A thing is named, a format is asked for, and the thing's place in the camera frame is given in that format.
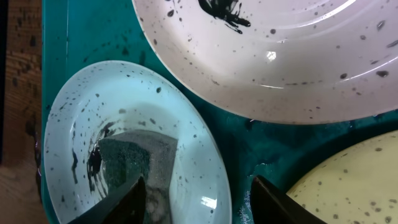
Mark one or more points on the white speckled plate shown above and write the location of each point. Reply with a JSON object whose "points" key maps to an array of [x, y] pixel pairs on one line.
{"points": [[291, 62]]}

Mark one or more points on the yellow green speckled plate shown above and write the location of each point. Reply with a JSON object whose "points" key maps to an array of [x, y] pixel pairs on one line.
{"points": [[356, 185]]}

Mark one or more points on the light blue speckled plate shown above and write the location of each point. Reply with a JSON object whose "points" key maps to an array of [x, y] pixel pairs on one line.
{"points": [[112, 97]]}

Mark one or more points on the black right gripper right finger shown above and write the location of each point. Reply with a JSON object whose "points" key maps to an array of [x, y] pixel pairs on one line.
{"points": [[271, 206]]}

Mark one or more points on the teal plastic tray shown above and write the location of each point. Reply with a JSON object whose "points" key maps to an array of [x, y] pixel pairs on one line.
{"points": [[78, 33]]}

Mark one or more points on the teal grey sponge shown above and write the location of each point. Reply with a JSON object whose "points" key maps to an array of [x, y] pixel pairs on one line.
{"points": [[138, 152]]}

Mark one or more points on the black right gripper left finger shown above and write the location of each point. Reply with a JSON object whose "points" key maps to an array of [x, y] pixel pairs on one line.
{"points": [[127, 204]]}

